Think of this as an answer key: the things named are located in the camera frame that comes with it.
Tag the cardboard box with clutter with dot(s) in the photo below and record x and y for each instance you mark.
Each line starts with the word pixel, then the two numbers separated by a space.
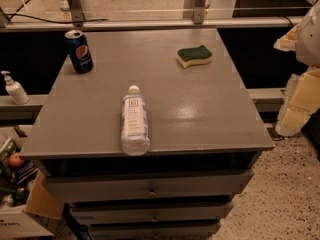
pixel 26 207

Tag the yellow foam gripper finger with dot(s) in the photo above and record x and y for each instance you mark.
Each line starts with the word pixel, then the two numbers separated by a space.
pixel 301 101

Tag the metal railing frame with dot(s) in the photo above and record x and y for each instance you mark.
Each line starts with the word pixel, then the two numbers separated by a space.
pixel 27 14

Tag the clear plastic water bottle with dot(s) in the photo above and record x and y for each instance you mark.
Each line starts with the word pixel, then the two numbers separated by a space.
pixel 134 123

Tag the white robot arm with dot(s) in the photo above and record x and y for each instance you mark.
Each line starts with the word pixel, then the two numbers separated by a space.
pixel 304 39

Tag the green and yellow sponge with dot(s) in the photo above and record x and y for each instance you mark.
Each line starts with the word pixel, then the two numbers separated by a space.
pixel 200 55

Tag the orange ball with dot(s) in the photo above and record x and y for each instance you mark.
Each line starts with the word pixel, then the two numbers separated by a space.
pixel 15 161

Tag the blue Pepsi can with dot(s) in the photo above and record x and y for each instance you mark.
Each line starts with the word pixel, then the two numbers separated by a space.
pixel 78 51

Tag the white pump dispenser bottle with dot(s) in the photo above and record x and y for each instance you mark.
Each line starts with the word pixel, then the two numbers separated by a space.
pixel 15 89

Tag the grey drawer cabinet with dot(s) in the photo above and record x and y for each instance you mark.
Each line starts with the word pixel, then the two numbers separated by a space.
pixel 154 141

